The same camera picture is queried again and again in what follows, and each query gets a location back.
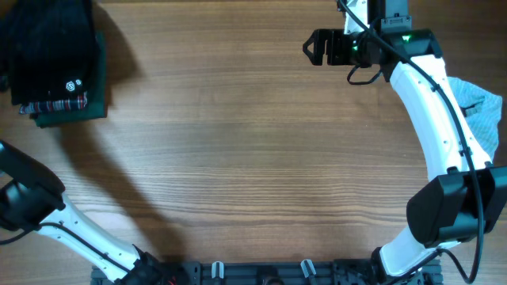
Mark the black knit skirt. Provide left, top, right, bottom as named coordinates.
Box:
left=1, top=0, right=98, bottom=105

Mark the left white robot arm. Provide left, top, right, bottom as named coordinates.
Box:
left=1, top=141, right=169, bottom=284

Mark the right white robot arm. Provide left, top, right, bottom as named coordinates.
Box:
left=303, top=28, right=506, bottom=284

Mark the light blue striped cloth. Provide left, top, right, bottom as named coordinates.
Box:
left=448, top=77, right=503, bottom=159

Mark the plaid folded shirt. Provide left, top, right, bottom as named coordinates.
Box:
left=19, top=92, right=88, bottom=115

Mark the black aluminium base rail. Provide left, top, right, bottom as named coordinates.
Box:
left=90, top=259, right=444, bottom=285

